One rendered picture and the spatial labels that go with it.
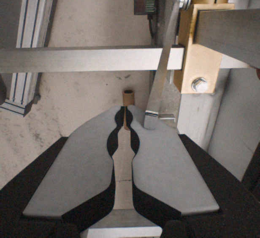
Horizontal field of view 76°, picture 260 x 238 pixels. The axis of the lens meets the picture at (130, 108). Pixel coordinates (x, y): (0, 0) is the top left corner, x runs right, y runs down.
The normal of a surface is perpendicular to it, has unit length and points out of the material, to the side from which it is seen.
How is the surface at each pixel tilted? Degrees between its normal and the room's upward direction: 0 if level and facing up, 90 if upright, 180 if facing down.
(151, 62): 0
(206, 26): 90
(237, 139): 90
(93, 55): 0
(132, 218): 90
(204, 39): 90
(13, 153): 0
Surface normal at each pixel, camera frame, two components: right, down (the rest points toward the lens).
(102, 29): 0.02, 0.48
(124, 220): -0.02, -0.88
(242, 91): -1.00, 0.03
